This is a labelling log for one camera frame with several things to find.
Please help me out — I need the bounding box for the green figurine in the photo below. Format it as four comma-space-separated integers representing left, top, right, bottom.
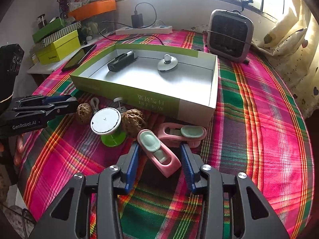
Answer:
82, 21, 100, 41

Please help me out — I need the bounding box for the black charger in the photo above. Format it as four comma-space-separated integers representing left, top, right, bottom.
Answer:
131, 12, 144, 28

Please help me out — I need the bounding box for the white power strip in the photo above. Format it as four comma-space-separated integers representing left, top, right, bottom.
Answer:
115, 25, 173, 36

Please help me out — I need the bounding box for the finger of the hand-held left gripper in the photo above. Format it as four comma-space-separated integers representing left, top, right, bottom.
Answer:
15, 95, 73, 105
12, 99, 78, 120

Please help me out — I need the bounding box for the white shallow box tray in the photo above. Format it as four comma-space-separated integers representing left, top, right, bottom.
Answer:
70, 43, 219, 127

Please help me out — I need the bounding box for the brown walnut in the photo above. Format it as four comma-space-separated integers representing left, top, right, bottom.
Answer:
122, 109, 147, 138
76, 103, 93, 124

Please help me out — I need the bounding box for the short white usb cable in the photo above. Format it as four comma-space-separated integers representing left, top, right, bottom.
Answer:
90, 97, 100, 114

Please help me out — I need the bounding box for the white and green spool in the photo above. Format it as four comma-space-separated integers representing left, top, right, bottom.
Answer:
90, 107, 127, 147

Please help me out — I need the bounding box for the flat green box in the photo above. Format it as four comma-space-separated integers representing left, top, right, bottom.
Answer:
32, 17, 68, 43

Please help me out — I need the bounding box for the black handheld device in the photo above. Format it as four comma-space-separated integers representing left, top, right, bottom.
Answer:
107, 50, 138, 72

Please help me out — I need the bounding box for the person's left hand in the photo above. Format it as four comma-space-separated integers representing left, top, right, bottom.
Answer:
0, 133, 25, 166

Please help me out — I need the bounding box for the orange shelf tray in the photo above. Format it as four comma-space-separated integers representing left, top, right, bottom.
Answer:
68, 0, 116, 21

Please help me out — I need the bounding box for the black phone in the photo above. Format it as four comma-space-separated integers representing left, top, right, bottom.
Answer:
61, 43, 97, 72

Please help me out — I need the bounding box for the white round panda toy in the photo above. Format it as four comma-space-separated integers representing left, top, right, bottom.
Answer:
157, 54, 178, 71

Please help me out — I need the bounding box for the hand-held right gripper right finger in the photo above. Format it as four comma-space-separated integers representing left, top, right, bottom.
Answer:
180, 143, 287, 239

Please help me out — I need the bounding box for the green striped box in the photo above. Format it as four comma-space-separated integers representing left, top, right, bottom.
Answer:
40, 21, 82, 46

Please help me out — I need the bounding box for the glass jar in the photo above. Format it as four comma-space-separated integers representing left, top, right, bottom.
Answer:
37, 14, 48, 29

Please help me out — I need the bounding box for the white side shelf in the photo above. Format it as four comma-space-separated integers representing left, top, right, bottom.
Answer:
27, 60, 66, 74

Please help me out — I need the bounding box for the cream heart print curtain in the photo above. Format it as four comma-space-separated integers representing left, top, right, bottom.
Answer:
254, 0, 319, 116

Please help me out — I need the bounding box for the grey fan heater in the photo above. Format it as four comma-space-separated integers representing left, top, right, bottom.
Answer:
208, 9, 254, 63

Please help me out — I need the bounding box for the plaid tablecloth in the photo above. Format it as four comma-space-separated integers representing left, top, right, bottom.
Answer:
19, 30, 313, 239

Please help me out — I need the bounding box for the pink and green clip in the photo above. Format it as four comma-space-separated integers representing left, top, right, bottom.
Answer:
158, 123, 207, 148
137, 129, 182, 178

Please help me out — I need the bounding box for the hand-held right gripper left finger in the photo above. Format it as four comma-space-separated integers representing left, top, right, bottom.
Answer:
29, 143, 140, 239

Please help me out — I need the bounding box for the floral cloth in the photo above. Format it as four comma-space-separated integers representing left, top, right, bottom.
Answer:
189, 24, 210, 34

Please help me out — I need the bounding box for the yellow-green cardboard box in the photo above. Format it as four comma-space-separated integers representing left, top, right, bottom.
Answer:
35, 30, 81, 65

